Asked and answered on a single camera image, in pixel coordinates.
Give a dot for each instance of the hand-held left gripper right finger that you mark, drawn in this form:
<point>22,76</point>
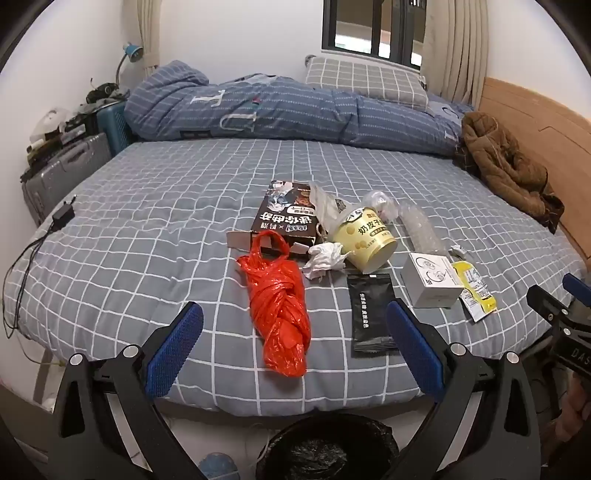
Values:
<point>415,350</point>

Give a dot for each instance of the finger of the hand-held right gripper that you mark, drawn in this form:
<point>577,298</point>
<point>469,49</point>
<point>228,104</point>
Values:
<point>577,284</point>
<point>551,304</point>

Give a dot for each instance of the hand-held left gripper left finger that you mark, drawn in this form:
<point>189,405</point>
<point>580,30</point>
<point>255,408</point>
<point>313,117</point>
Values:
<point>178,346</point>

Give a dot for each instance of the yellow yogurt cup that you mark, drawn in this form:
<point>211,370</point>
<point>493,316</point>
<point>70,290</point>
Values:
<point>364,240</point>

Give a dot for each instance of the trash bin with black liner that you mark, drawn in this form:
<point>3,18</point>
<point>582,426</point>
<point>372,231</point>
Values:
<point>323,452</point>

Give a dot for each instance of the clear plastic bag red print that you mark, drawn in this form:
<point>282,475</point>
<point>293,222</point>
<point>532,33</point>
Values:
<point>381,201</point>

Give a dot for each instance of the dark brown snack box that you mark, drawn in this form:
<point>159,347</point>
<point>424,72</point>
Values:
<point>286,217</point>

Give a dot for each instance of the person's right hand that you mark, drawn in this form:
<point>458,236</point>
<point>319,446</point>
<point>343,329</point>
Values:
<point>577,401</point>

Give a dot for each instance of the black sachet packet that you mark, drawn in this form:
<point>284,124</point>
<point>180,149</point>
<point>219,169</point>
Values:
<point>369,314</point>

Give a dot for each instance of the small white box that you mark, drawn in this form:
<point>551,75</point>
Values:
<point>429,281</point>

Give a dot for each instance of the yellow sachet packet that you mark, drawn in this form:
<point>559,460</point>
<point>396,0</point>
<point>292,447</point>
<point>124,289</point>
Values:
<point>475,288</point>

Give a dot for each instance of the small white wrapper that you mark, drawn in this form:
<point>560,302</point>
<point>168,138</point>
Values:
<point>458,251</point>

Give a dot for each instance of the grey checked bed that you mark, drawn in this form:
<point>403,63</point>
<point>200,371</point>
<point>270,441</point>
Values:
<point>138,230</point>

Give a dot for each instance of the clear bubble wrap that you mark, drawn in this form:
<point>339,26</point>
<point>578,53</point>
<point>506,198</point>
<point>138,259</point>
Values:
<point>422,228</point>

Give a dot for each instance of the blue round container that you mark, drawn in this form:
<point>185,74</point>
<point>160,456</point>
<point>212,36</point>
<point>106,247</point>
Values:
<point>219,466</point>

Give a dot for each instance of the crumpled white tissue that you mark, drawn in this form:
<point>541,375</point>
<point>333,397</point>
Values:
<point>323,261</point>

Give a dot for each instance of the wooden headboard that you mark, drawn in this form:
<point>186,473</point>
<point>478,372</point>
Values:
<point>554,138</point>

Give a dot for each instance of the black charger adapter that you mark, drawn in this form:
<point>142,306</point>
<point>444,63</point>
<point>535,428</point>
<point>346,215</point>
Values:
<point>62,214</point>

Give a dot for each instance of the grey suitcase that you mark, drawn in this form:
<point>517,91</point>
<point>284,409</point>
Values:
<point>64,170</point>

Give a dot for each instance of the blue printed pillow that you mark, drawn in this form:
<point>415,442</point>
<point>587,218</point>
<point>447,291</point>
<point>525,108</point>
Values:
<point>450,106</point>

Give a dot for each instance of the teal suitcase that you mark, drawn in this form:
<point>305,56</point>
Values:
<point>115,127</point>

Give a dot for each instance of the blue striped quilt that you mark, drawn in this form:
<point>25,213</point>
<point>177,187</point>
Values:
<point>277,110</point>

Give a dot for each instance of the white hat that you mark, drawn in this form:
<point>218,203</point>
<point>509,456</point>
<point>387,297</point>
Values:
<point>48,122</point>

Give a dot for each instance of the wide beige curtain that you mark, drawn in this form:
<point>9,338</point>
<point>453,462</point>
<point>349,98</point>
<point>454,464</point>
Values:
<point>455,55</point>

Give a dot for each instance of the black gadget pile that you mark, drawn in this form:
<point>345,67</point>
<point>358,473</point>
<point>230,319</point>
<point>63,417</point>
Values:
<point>106,91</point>

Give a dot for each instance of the grey checked pillow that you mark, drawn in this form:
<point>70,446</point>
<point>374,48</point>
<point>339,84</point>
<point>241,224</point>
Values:
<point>364,81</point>

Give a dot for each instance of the blue desk lamp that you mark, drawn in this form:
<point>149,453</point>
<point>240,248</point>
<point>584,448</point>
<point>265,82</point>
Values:
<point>134,50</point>

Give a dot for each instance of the narrow beige curtain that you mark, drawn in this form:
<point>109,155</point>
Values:
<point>150,32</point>

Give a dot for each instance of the dark framed window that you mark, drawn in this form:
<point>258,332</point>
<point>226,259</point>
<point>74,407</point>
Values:
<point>369,27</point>

